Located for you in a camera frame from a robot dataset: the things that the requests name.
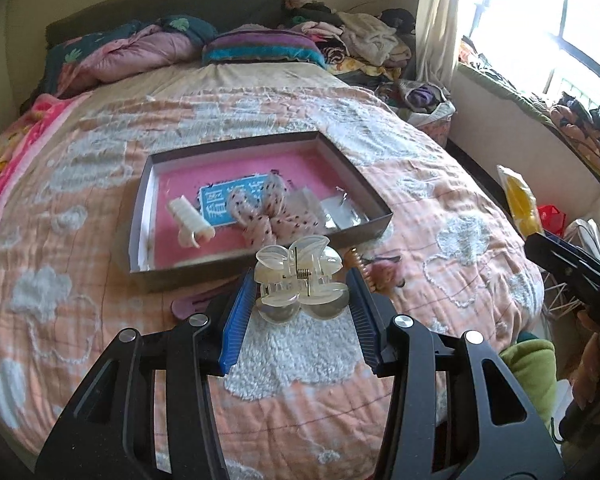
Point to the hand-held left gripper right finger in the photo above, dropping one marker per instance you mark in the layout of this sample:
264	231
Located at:
364	325

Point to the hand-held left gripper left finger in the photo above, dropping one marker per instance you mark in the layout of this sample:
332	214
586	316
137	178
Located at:
236	325

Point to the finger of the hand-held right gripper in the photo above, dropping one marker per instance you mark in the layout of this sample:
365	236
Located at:
560	255
595	295

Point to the clear butterfly hair claw clip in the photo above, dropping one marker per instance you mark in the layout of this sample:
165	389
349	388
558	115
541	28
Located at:
280	260

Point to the clear bag with white card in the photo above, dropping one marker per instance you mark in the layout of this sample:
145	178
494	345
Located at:
332	215

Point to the cream hair claw clip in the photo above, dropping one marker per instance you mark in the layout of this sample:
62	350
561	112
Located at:
190	220

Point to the silvery plastic bag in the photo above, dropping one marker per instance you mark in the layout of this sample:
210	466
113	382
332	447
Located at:
355	210

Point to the grey box with pink inside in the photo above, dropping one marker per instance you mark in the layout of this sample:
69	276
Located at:
180	180

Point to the person's right forearm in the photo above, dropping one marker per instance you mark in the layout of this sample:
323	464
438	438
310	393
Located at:
597	360

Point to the red bag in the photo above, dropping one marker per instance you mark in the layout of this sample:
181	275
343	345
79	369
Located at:
551	220

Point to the purple hair clip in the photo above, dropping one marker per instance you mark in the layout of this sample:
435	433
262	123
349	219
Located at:
195	304

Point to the brown hair claw clip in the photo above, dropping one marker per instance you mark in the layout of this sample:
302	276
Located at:
361	264

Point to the yellow plastic bag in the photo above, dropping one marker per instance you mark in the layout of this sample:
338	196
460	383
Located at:
519	200

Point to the black hairpin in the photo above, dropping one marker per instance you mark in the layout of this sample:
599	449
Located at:
385	258

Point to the green fuzzy cloth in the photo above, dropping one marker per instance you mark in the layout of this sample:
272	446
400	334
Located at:
530	375

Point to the clothes on windowsill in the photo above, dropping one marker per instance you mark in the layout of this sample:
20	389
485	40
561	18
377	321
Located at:
585	130

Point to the green windowsill cloth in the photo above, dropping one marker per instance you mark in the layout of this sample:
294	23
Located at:
520	105

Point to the floral fabric basket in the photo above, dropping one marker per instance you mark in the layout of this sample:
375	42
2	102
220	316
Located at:
425	110

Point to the window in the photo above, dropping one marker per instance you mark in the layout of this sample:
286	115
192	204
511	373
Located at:
530	0

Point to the cream curtain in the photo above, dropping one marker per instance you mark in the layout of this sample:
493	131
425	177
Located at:
437	20

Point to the striped purple teal pillow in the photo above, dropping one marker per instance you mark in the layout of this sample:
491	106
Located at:
265	47

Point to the pile of clothes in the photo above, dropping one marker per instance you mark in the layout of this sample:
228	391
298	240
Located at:
330	45

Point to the pink cartoon blanket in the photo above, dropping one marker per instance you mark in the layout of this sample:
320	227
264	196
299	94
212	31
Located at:
25	135

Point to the cream garment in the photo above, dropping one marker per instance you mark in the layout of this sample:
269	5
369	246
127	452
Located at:
375	37

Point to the pink and dark floral duvet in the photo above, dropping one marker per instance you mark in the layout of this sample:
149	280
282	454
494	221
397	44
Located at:
130	52

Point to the dark bed headboard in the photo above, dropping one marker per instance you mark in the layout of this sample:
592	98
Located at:
180	5

